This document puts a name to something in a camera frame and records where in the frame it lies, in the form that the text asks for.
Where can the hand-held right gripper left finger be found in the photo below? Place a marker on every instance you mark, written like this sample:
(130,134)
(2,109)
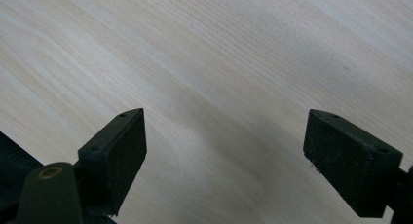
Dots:
(113,162)

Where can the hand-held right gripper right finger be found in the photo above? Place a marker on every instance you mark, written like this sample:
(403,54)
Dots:
(350,165)

